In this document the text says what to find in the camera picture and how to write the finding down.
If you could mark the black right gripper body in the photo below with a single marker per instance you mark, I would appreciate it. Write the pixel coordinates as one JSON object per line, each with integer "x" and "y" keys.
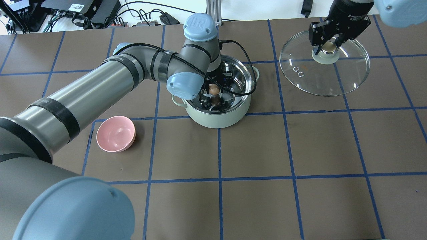
{"x": 348, "y": 14}

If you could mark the pink bowl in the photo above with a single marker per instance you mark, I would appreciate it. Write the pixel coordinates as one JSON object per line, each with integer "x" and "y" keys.
{"x": 116, "y": 134}

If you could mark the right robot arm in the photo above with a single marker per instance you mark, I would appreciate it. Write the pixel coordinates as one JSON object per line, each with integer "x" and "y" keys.
{"x": 400, "y": 13}

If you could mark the glass pot lid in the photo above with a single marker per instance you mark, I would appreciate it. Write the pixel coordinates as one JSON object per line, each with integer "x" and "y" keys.
{"x": 334, "y": 71}

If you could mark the brown egg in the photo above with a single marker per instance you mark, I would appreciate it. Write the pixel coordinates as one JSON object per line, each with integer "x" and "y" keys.
{"x": 213, "y": 89}

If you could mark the pale green electric pot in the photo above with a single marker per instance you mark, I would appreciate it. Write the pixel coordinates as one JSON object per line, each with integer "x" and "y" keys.
{"x": 225, "y": 109}

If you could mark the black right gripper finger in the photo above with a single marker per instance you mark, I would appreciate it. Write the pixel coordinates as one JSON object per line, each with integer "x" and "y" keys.
{"x": 317, "y": 41}
{"x": 342, "y": 38}

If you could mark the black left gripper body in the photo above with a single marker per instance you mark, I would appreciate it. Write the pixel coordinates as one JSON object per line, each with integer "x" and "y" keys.
{"x": 223, "y": 79}

